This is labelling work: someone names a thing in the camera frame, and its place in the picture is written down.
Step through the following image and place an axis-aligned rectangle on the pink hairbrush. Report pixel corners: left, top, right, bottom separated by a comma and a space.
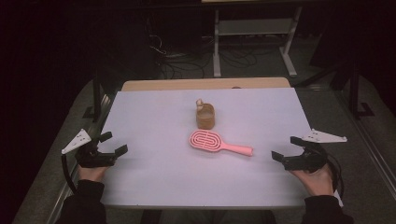
189, 129, 254, 158

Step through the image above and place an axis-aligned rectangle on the white metal desk frame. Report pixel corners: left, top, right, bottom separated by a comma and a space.
212, 6, 304, 78

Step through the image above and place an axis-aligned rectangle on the white table cover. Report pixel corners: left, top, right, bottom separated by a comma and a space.
100, 87, 345, 210

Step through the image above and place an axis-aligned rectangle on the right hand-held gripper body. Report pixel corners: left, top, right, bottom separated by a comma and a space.
283, 128, 348, 174

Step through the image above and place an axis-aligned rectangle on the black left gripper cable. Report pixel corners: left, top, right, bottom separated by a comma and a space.
61, 153, 78, 194

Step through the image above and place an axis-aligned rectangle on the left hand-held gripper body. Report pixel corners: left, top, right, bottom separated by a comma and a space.
61, 129, 118, 169

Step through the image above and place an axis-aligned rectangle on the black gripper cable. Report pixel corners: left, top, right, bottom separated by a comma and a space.
326, 154, 346, 200
61, 153, 78, 194

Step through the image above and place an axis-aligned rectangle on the black metal stand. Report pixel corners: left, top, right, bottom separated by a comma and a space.
330, 59, 376, 120
81, 73, 114, 123

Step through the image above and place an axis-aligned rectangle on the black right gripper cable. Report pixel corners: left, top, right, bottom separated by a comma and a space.
326, 154, 346, 200

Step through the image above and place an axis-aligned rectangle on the person's right hand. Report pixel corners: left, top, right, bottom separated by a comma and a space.
289, 163, 335, 197

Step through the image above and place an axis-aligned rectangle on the wooden table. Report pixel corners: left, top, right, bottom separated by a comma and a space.
120, 77, 291, 92

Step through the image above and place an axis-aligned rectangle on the tangle of floor cables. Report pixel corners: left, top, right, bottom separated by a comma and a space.
146, 18, 269, 80

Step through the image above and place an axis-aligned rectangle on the person's left hand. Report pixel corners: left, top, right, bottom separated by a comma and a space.
78, 164, 110, 184

